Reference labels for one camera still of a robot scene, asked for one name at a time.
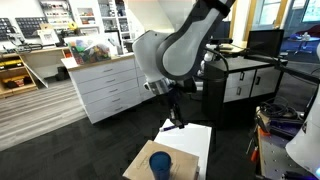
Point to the orange handled screwdriver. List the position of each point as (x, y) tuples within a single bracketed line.
[(254, 154)]

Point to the wooden workbench with metal plate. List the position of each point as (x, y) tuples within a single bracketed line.
[(275, 163)]

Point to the black computer monitor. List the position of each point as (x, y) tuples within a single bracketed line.
[(265, 42)]

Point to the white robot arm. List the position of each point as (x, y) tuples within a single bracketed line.
[(169, 61)]

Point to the brown cardboard box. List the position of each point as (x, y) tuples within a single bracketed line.
[(184, 166)]

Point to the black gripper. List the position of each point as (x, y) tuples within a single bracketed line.
[(174, 95)]

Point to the blue plastic cup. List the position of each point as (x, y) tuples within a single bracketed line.
[(160, 164)]

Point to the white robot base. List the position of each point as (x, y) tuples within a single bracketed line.
[(304, 148)]

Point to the white drawer cabinet wood top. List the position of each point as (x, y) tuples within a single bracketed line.
[(109, 87)]

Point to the black cabinet white doors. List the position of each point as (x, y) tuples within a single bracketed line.
[(232, 92)]

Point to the purple capped white marker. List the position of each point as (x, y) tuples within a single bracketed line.
[(163, 129)]

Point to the wooden shelf unit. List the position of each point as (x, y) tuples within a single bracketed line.
[(15, 78)]

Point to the clear bin of colourful items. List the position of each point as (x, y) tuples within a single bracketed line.
[(89, 51)]

